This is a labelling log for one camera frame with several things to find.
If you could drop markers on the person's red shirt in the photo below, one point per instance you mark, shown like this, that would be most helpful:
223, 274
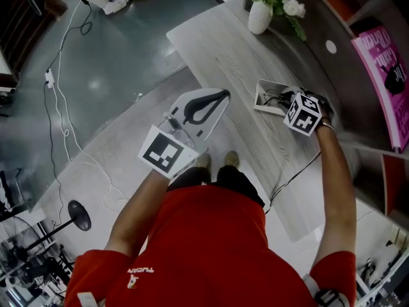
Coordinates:
207, 241

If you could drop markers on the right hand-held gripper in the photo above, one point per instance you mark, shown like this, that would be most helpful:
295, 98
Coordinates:
302, 114

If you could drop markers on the pink book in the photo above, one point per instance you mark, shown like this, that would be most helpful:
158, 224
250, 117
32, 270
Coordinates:
374, 85

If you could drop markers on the grey wooden desk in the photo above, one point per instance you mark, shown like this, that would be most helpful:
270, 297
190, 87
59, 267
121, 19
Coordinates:
230, 62

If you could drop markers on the person's right forearm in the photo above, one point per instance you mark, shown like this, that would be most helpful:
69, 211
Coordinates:
335, 187

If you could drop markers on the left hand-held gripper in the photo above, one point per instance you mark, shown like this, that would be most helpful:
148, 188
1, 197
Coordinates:
159, 153

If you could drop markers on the brown wooden cabinet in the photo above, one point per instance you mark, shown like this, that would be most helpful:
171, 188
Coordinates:
22, 34

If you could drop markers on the person's black trousers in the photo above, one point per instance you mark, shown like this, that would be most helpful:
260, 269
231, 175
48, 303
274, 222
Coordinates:
236, 177

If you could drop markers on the white ceramic vase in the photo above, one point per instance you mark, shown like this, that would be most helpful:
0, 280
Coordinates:
259, 19

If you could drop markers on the person's left shoe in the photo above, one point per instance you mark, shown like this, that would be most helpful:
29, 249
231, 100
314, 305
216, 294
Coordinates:
203, 160

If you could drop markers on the person's shoe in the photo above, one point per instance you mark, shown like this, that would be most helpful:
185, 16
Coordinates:
203, 160
116, 4
231, 158

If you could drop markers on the person's right shoe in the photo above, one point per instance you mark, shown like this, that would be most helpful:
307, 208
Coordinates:
231, 158

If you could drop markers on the black standing fan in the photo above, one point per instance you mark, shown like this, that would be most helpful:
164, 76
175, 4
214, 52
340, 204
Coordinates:
80, 216

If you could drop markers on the thin black wire-frame eyeglasses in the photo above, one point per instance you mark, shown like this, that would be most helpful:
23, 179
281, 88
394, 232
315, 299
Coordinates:
270, 100

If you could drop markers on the person's left forearm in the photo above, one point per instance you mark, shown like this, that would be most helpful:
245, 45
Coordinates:
137, 216

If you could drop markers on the white tray with eyeglasses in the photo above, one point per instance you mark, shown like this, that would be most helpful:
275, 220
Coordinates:
268, 110

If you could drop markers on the dark wooden shelf unit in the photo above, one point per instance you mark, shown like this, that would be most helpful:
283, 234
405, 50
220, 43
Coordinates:
351, 85

